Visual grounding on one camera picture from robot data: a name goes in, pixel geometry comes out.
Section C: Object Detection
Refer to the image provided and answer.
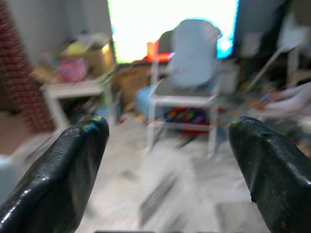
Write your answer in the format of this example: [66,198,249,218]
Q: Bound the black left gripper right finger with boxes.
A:
[228,116,311,233]

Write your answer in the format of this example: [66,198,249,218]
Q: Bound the brown paper bag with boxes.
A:
[114,67,153,112]

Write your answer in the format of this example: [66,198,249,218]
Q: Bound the pale blue plastic stool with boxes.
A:
[0,155,17,204]

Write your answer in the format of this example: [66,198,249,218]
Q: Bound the bright television screen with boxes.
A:
[106,0,240,64]

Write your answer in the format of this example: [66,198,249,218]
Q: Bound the grey white folding chair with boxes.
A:
[145,30,221,158]

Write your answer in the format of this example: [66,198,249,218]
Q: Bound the colourful toy blocks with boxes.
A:
[164,106,211,133]

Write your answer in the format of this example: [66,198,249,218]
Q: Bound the white high chair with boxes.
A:
[245,9,311,90]

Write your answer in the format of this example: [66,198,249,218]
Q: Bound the white storage box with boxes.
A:
[218,63,240,94]

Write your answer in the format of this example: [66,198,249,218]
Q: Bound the pale blue cushion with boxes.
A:
[167,18,223,89]

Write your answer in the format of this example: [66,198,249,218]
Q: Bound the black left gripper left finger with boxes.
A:
[0,116,110,233]

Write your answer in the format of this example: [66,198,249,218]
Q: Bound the red brick pattern curtain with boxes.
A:
[0,0,55,133]

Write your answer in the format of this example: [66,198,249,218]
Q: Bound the open cardboard box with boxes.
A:
[60,41,115,78]

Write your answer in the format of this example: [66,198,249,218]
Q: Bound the white low table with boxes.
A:
[41,77,116,132]

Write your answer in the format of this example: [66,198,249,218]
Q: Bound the baby in pink clothes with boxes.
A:
[264,81,311,117]

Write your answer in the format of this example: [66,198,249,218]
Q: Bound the pink toy bag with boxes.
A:
[57,58,89,83]

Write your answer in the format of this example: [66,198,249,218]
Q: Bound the blue plastic tub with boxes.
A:
[135,86,156,117]

